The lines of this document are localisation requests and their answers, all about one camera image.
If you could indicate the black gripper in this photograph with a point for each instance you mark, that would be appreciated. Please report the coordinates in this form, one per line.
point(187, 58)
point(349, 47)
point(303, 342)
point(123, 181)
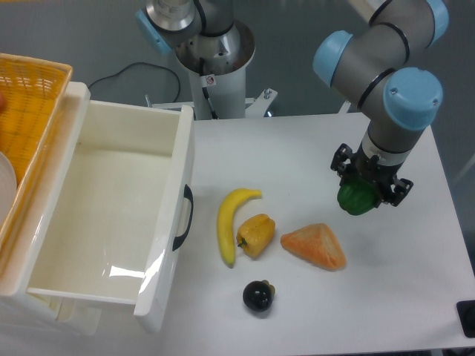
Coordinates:
point(351, 167)

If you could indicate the green bell pepper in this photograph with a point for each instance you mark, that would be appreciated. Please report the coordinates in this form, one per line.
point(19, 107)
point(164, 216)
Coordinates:
point(357, 197)

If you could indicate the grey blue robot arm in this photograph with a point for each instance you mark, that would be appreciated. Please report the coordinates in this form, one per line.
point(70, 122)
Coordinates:
point(370, 71)

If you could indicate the yellow bell pepper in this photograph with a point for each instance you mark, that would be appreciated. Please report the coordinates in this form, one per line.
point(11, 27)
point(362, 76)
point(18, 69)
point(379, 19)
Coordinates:
point(255, 234)

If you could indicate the white open upper drawer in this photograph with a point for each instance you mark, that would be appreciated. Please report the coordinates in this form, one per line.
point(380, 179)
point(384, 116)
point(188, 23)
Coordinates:
point(109, 242)

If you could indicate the white drawer cabinet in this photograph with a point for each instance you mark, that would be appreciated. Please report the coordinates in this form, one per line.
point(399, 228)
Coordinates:
point(28, 223)

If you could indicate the orange triangular bread slice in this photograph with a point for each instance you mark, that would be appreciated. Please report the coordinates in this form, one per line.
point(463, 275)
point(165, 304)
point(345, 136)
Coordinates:
point(317, 244)

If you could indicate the yellow banana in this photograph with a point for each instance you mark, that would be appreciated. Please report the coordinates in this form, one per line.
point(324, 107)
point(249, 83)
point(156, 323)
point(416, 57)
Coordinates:
point(225, 219)

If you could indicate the black corner clamp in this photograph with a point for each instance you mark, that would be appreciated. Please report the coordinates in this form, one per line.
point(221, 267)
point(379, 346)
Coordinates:
point(466, 312)

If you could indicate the dark purple mangosteen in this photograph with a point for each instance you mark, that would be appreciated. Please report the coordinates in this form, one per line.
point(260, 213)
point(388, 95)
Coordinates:
point(258, 295)

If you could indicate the yellow woven basket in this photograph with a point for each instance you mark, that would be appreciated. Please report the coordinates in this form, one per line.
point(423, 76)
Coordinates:
point(33, 89)

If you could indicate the white plate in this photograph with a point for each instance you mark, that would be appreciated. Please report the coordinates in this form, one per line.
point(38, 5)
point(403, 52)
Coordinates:
point(8, 186)

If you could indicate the black drawer handle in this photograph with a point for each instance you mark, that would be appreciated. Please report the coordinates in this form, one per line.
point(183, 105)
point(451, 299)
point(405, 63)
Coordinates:
point(188, 210)

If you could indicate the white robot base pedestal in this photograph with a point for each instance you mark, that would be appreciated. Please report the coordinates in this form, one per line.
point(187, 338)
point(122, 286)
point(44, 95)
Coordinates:
point(216, 67)

